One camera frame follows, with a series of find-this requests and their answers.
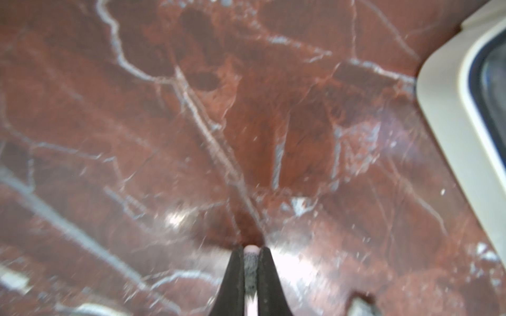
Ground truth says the pink toothbrush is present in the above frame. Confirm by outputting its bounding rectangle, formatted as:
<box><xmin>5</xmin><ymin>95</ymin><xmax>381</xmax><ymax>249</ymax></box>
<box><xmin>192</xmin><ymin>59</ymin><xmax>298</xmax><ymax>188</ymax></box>
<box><xmin>244</xmin><ymin>245</ymin><xmax>260</xmax><ymax>316</ymax></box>

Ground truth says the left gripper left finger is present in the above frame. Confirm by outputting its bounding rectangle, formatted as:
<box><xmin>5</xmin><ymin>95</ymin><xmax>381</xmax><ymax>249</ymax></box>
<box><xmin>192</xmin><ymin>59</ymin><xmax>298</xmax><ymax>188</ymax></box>
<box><xmin>208</xmin><ymin>247</ymin><xmax>245</xmax><ymax>316</ymax></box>

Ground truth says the dark grey toothbrush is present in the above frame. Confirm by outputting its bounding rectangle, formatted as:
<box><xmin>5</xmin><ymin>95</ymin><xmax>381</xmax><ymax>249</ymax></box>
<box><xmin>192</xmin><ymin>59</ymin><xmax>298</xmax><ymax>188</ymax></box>
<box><xmin>345</xmin><ymin>293</ymin><xmax>383</xmax><ymax>316</ymax></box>

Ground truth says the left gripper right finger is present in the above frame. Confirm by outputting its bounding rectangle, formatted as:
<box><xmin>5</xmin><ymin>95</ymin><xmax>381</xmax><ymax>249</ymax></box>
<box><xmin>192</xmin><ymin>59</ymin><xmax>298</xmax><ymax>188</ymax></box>
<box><xmin>257</xmin><ymin>247</ymin><xmax>293</xmax><ymax>316</ymax></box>

